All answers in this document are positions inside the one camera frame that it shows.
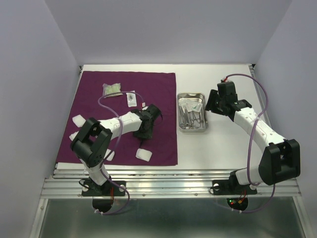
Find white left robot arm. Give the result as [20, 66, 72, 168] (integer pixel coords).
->
[70, 104, 162, 196]

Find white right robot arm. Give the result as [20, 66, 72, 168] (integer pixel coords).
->
[206, 81, 301, 194]

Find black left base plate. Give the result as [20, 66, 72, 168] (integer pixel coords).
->
[78, 178, 126, 215]

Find aluminium rail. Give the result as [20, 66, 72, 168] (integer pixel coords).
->
[41, 169, 302, 199]
[248, 63, 288, 174]

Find stainless steel tray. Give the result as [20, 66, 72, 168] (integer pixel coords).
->
[177, 92, 209, 133]

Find steel forceps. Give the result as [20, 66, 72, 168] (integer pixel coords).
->
[179, 109, 189, 129]
[198, 112, 204, 128]

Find curved forceps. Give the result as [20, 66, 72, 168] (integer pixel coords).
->
[187, 112, 198, 129]

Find white gauze pad far left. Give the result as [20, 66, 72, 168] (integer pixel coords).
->
[69, 132, 78, 141]

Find purple cloth mat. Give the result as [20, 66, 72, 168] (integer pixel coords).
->
[56, 71, 177, 166]

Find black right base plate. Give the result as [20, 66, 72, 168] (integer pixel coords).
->
[209, 178, 258, 212]

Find aluminium right side rail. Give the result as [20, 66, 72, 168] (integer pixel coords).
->
[248, 63, 288, 174]

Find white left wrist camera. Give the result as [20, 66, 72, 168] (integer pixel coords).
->
[141, 103, 148, 111]

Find aluminium front rail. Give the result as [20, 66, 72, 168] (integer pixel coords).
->
[41, 169, 302, 199]

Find green white suture packet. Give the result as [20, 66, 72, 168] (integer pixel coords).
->
[178, 98, 203, 113]

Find green gauze bag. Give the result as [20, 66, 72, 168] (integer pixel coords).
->
[103, 83, 123, 98]

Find white gauze pad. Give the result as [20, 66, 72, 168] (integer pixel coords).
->
[104, 149, 115, 161]
[69, 132, 78, 141]
[72, 115, 86, 127]
[136, 148, 153, 162]

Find white gauze pad right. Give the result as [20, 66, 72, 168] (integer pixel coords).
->
[136, 148, 153, 162]

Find white gauze pad upper left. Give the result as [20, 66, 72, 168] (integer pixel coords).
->
[72, 115, 86, 127]

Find white gauze pad middle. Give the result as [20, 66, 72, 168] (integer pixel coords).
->
[104, 149, 115, 161]

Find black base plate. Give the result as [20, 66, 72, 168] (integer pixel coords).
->
[78, 178, 126, 215]
[209, 178, 258, 212]

